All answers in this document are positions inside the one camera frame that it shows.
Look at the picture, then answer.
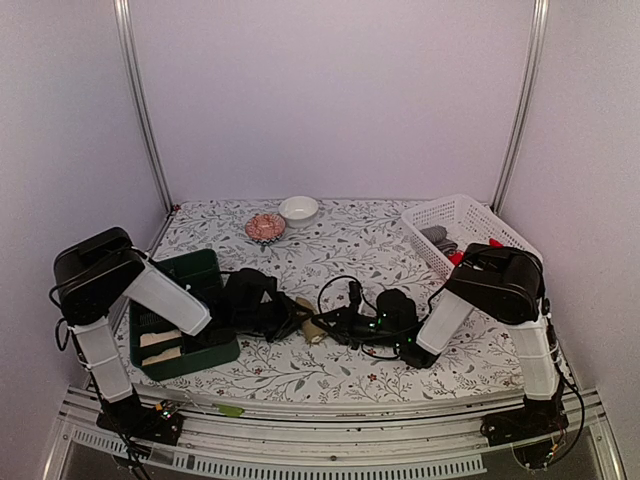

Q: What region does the grey striped garment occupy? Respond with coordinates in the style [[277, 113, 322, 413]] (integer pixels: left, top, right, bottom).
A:
[[420, 225, 458, 256]]

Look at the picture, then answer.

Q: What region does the aluminium frame post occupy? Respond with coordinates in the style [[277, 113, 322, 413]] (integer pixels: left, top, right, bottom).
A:
[[491, 0, 550, 216], [113, 0, 174, 214]]

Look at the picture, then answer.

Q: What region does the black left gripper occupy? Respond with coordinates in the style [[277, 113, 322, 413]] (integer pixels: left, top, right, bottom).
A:
[[234, 291, 313, 343]]

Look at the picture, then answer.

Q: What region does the aluminium front rail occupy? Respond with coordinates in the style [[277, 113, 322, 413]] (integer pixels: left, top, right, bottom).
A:
[[42, 384, 629, 480]]

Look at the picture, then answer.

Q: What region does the green tape scrap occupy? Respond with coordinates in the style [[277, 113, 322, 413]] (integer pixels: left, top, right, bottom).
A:
[[214, 404, 245, 418]]

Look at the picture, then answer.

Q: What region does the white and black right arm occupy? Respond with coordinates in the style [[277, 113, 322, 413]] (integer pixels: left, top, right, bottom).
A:
[[311, 243, 569, 446]]

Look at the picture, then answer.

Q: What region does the white ceramic bowl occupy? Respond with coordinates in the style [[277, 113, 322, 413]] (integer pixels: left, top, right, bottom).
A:
[[278, 196, 319, 229]]

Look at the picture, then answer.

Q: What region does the left aluminium frame post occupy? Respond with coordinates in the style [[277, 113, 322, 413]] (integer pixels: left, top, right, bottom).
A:
[[113, 0, 174, 214]]

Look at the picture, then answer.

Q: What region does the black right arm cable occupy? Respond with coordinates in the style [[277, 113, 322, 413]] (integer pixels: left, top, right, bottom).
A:
[[317, 274, 446, 361]]

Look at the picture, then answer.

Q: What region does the red garment with white print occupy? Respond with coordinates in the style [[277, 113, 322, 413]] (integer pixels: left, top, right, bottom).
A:
[[448, 238, 503, 265]]

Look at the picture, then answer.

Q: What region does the cream rolled underwear front slot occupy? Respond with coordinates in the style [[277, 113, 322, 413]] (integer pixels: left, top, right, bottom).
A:
[[142, 347, 182, 366]]

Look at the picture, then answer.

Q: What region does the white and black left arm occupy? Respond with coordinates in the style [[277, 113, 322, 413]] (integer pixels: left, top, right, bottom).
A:
[[49, 227, 313, 445]]

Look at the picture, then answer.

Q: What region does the khaki tan underwear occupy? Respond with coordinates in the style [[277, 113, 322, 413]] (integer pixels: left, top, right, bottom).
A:
[[295, 296, 326, 345]]

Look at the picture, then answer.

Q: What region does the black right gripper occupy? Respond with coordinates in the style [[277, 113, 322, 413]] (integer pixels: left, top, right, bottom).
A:
[[311, 305, 402, 352]]

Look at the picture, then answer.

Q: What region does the white plastic laundry basket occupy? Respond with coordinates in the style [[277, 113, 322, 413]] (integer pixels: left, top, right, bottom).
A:
[[401, 194, 543, 280]]

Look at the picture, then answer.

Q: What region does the grey striped rolled underwear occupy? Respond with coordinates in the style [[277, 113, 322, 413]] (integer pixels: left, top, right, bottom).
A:
[[138, 312, 163, 327]]

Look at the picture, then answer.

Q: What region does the pink patterned small bowl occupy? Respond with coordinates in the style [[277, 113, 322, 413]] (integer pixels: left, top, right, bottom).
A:
[[245, 213, 286, 246]]

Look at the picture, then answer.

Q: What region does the dark green divided organizer tray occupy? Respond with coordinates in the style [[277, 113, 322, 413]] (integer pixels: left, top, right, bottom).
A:
[[129, 249, 240, 381]]

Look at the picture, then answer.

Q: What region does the cream rolled underwear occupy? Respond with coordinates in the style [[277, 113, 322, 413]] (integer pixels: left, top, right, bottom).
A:
[[139, 329, 182, 348]]

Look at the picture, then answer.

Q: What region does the right aluminium frame post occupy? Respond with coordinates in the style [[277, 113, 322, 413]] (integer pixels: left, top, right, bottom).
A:
[[491, 0, 550, 216]]

